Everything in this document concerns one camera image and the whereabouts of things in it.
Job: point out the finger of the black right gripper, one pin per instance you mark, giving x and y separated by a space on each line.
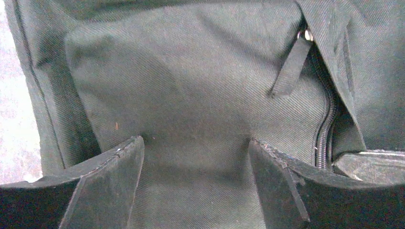
375 166

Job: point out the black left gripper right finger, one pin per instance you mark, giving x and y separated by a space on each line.
296 195

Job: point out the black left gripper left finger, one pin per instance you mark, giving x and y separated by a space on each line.
98 193

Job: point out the black backpack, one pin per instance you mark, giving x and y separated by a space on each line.
199 79

